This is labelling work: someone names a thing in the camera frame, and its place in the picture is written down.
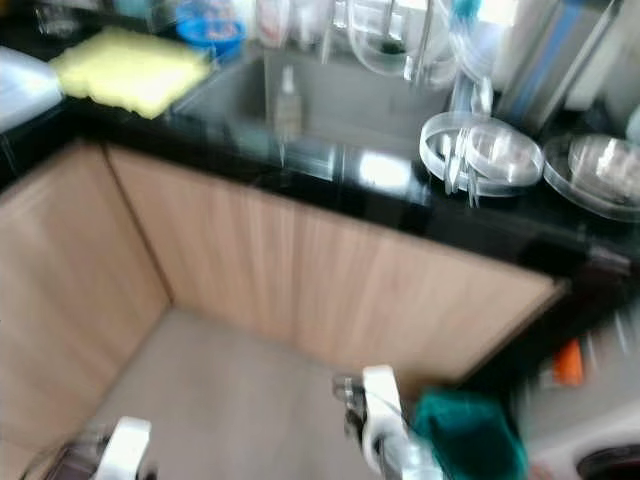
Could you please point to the steel bowl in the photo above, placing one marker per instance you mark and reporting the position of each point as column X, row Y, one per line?
column 505, row 155
column 605, row 165

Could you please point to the dark green cloth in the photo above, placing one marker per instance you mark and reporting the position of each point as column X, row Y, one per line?
column 470, row 430

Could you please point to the light wooden cabinet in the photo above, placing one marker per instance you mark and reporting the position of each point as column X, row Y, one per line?
column 310, row 265

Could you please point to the small orange object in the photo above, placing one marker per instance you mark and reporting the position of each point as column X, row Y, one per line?
column 567, row 363

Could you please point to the white washing machine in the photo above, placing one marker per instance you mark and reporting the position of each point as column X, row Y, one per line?
column 585, row 440

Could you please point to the stainless steel sink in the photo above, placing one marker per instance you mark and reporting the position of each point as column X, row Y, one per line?
column 360, row 105

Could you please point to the clear plastic bottle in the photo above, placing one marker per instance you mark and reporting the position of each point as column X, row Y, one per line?
column 288, row 103

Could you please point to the chrome sink faucet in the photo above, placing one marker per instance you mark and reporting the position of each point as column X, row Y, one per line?
column 426, row 42

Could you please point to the white red-label bottle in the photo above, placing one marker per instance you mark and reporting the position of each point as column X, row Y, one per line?
column 272, row 22

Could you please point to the blue plastic bowl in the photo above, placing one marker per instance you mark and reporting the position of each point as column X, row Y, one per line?
column 210, row 35

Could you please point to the steel water purifier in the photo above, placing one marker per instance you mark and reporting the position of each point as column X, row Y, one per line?
column 550, row 60

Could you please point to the yellow dish cloth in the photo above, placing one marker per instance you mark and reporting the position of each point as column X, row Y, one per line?
column 130, row 72

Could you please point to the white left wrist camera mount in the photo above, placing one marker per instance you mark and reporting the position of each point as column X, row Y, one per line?
column 130, row 448

